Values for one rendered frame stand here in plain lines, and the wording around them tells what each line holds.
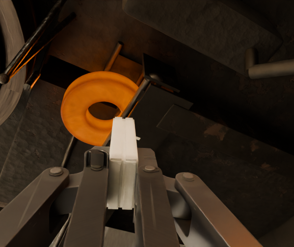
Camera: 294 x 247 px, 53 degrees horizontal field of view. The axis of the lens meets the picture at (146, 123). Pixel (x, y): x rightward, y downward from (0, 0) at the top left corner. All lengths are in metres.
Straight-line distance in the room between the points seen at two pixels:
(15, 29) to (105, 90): 0.17
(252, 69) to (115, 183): 0.33
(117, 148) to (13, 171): 0.68
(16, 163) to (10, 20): 0.43
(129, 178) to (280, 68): 0.32
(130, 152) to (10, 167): 0.68
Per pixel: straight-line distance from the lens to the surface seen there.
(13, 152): 0.78
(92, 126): 0.57
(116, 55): 0.55
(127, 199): 0.16
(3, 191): 0.91
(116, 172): 0.15
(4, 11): 0.46
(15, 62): 0.41
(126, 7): 0.43
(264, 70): 0.44
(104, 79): 0.51
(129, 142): 0.17
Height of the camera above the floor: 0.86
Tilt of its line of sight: 21 degrees down
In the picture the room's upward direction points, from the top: 69 degrees counter-clockwise
